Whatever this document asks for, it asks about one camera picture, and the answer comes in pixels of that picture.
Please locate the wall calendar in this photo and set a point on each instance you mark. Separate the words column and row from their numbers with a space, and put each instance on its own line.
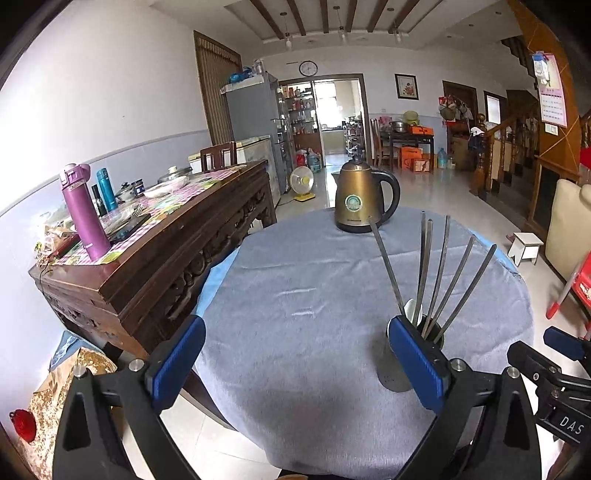
column 551, row 94

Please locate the white spoon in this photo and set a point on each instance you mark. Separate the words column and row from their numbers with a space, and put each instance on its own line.
column 409, row 310

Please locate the purple thermos bottle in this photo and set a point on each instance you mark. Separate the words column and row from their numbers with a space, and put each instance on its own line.
column 73, row 179

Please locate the dark carved wooden sideboard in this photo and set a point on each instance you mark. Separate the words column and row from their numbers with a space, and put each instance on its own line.
column 140, row 299

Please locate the small white stool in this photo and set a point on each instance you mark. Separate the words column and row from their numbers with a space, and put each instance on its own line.
column 525, row 246

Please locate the framed wall picture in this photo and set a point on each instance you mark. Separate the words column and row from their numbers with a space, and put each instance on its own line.
column 407, row 87

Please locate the white chest freezer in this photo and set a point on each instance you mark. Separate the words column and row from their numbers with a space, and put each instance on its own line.
column 260, row 148

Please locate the gold electric kettle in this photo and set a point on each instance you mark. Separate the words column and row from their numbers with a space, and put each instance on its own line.
column 365, row 195

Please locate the dark chopstick four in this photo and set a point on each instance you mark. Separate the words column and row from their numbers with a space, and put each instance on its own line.
column 440, row 271

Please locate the red round object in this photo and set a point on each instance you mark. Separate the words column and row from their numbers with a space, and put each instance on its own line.
column 24, row 424

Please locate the teal thermos bottle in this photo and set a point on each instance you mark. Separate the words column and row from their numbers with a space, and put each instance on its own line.
column 106, row 190

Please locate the dark wooden chair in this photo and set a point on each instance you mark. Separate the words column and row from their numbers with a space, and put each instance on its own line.
column 218, row 157

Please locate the grey table cloth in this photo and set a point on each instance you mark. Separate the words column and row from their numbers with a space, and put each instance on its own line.
column 295, row 327

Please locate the grey utensil holder cup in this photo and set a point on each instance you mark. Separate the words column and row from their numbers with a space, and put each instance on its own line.
column 408, row 361

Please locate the yellow floor fan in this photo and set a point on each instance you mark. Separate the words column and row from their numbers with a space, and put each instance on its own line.
column 302, row 183

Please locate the dark chopstick three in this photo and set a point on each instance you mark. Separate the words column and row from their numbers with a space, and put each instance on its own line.
column 426, row 265

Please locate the dark chopstick five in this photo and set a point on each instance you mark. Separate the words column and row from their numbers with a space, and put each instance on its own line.
column 432, row 320

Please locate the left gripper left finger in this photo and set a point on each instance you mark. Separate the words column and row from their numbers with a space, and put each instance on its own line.
column 87, row 444

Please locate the dark chopstick two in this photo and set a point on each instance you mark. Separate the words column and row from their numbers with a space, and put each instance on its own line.
column 418, row 302

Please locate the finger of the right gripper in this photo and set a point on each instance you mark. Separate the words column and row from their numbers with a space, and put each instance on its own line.
column 550, row 382
column 574, row 348

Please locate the dark chopstick six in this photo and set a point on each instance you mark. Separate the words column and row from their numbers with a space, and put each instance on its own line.
column 468, row 293

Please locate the wooden staircase railing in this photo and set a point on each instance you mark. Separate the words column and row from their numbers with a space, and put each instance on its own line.
column 502, row 151

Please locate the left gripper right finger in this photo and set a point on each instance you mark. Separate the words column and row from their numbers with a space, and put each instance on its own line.
column 484, row 426

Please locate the gold patterned bag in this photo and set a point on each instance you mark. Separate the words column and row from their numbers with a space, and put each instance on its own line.
column 46, row 406

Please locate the dark side table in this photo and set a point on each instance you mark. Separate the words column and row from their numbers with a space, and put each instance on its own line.
column 412, row 149

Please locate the dark chopstick one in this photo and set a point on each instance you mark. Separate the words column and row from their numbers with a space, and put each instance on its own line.
column 388, row 266

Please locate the round wall clock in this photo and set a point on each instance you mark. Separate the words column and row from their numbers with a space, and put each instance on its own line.
column 308, row 68

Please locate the grey refrigerator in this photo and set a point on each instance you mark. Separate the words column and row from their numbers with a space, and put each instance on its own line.
column 257, row 109

